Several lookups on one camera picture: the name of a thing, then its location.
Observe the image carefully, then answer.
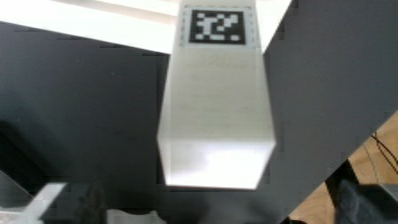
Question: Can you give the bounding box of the white desk leg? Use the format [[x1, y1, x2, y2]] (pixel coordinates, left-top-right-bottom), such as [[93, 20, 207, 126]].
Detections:
[[157, 0, 276, 189]]

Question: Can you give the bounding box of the white desk top tray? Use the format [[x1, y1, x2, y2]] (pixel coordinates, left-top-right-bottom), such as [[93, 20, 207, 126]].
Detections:
[[0, 0, 294, 53]]

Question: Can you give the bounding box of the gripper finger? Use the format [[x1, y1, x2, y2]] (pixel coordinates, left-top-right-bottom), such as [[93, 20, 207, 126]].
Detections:
[[0, 172, 107, 224]]

